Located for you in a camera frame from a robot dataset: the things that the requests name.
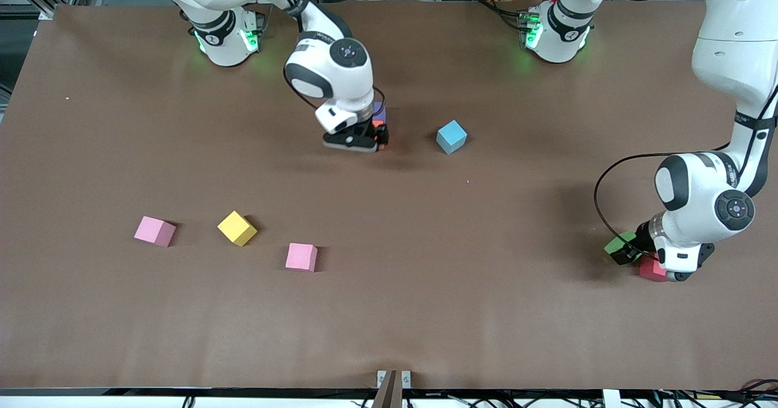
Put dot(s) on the pink foam cube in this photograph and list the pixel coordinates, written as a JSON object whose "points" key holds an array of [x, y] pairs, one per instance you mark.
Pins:
{"points": [[153, 230], [301, 256]]}

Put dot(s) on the purple foam cube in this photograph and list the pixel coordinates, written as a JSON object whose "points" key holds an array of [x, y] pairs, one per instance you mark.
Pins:
{"points": [[380, 111]]}

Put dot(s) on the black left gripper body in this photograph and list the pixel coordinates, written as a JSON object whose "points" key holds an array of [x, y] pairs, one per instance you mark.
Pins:
{"points": [[639, 239]]}

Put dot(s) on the orange foam cube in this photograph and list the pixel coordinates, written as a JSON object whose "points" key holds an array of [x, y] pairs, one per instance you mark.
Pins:
{"points": [[379, 124]]}

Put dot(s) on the white tag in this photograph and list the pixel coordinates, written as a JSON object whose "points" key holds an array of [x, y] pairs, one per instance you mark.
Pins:
{"points": [[612, 399]]}

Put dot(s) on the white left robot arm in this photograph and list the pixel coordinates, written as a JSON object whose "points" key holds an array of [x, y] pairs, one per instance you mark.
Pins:
{"points": [[729, 61]]}

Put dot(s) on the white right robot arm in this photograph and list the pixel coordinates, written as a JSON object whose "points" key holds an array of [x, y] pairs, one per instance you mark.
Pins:
{"points": [[331, 73]]}

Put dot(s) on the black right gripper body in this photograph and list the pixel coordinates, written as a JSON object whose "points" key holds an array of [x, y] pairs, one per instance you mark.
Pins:
{"points": [[369, 128]]}

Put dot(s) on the brown pointed strip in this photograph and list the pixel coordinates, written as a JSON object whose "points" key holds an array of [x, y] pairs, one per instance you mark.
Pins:
{"points": [[388, 393]]}

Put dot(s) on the yellow foam cube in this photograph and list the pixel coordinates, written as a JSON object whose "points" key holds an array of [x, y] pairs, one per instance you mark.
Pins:
{"points": [[236, 228]]}

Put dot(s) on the red foam cube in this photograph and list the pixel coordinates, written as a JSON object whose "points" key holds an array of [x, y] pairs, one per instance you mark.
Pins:
{"points": [[651, 270]]}

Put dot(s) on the blue foam cube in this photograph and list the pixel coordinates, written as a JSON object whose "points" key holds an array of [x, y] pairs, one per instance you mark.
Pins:
{"points": [[451, 136]]}

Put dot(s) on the green foam cube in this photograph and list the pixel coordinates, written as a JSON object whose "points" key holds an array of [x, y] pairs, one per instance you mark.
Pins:
{"points": [[619, 241]]}

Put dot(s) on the metal table edge bracket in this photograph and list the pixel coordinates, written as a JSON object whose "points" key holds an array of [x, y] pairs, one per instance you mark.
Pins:
{"points": [[406, 379]]}

